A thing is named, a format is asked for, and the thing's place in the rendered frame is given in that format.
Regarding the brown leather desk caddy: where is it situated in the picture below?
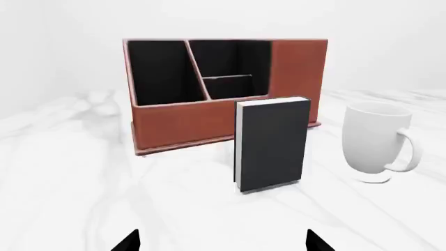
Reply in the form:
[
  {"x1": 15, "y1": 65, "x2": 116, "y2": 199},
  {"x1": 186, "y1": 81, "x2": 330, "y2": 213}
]
[{"x1": 122, "y1": 38, "x2": 329, "y2": 158}]

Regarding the black hardcover book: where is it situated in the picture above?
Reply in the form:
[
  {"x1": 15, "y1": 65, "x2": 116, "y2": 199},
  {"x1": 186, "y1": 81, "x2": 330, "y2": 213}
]
[{"x1": 233, "y1": 96, "x2": 312, "y2": 195}]

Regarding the white ceramic mug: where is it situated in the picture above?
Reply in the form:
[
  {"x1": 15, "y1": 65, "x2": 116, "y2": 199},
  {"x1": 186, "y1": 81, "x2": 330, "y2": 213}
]
[{"x1": 341, "y1": 102, "x2": 424, "y2": 184}]

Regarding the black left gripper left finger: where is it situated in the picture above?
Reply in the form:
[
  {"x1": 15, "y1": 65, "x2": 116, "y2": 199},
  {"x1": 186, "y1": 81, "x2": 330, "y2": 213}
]
[{"x1": 110, "y1": 228, "x2": 141, "y2": 251}]

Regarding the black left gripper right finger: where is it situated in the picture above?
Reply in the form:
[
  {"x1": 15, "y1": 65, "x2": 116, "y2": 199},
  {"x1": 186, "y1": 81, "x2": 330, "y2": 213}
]
[{"x1": 306, "y1": 228, "x2": 336, "y2": 251}]

